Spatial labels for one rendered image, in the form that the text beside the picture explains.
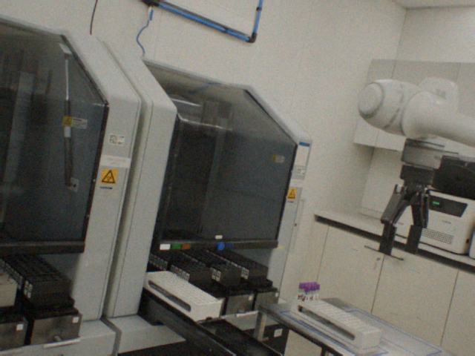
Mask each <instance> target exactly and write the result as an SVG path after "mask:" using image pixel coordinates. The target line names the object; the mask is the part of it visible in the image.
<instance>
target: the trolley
mask: <svg viewBox="0 0 475 356"><path fill-rule="evenodd" d="M320 300H323V301H324V302H326V303H329V304H330V305H332V306H335V307H336V308H338V309H340V310H341V311H343V312H345V313H347V314H349V315H351V316H354V317H356V318H358V319H359V320H362V321H364V322H366V323H369V324H370V325H372V326H375V327H376V328H378V329H381V337H380V341H379V346H378V350H376V351H372V352H367V353H364V354H359V353H357V352H355V351H353V350H352V349H349V348H347V346H346V345H344V344H343V343H340V342H339V341H337V340H335V339H333V338H331V337H330V336H328V335H326V334H324V333H323V332H320V331H319V330H317V329H315V328H313V327H311V326H309V324H308V323H305V322H304V321H302V320H299V319H297V318H295V317H293V316H291V315H289V311H290V307H291V304H292V302H288V303H276V304H269V305H262V306H258V315H257V319H256V323H255V329H254V333H253V337H254V338H255V339H257V340H259V341H260V342H261V341H262V336H263V330H264V326H265V322H266V316H267V317H270V318H271V319H273V320H274V321H276V322H278V323H280V324H281V325H283V326H285V327H287V328H289V329H291V330H292V331H293V332H294V333H296V334H299V335H300V336H302V337H304V338H305V339H307V340H308V341H310V342H312V343H314V344H315V345H317V346H319V347H321V354H320V356H329V353H331V355H333V356H458V355H455V354H454V353H453V352H450V351H448V350H447V349H443V348H441V347H439V346H437V345H435V344H433V343H431V342H428V341H426V340H425V339H424V338H421V337H419V336H417V335H414V334H412V333H410V332H408V331H406V330H404V329H401V328H399V327H397V326H394V325H393V324H392V323H389V322H387V321H386V320H383V319H381V318H380V317H377V316H375V315H373V314H370V313H368V312H366V311H363V310H361V309H359V308H357V307H355V306H352V305H350V303H348V302H346V301H344V300H342V299H339V298H337V297H331V298H324V299H320Z"/></svg>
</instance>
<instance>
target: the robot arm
mask: <svg viewBox="0 0 475 356"><path fill-rule="evenodd" d="M458 104H459V91H458V86H457V84H456V83H455V82H453V81H451V80H449V79H446V78H443V77H438V76H428V77H427V78H426V79H424V80H423V81H422V83H421V84H419V85H418V87H416V86H415V85H412V84H410V83H406V82H400V81H396V80H393V79H379V80H376V81H373V82H371V83H369V84H368V85H366V86H365V88H364V89H363V91H362V92H361V95H360V97H359V100H358V111H359V113H360V115H361V117H362V118H363V119H364V120H365V121H366V122H367V123H368V124H369V125H371V126H373V127H374V128H378V129H380V130H383V131H384V132H386V133H388V134H392V135H397V136H403V137H405V141H404V147H403V150H402V155H401V159H400V160H401V162H405V165H402V169H401V172H400V175H399V179H402V180H404V182H403V185H399V184H395V187H394V189H393V194H392V196H391V198H390V200H389V202H388V204H387V206H386V208H385V210H384V213H383V214H382V216H381V219H380V221H381V224H384V228H383V232H382V236H381V241H380V244H379V250H378V252H380V253H382V254H386V255H390V254H391V251H392V247H393V241H394V238H395V235H396V229H397V227H395V225H396V223H397V222H398V220H399V218H400V217H401V215H402V214H403V212H404V210H405V209H406V207H408V206H411V209H412V215H413V225H410V230H409V234H408V237H407V243H406V246H405V251H408V252H410V253H412V254H415V255H416V253H417V250H418V247H419V241H420V237H421V234H422V229H423V228H427V226H428V213H429V198H430V189H427V188H425V185H431V184H432V181H433V175H434V172H435V171H433V168H435V169H439V168H440V164H441V161H442V155H443V151H444V150H445V144H446V142H447V140H448V139H450V140H453V141H455V142H460V143H462V144H464V145H468V146H471V147H473V148H475V119H474V118H471V117H469V116H465V115H462V114H460V113H457V111H458ZM424 219H425V220H424Z"/></svg>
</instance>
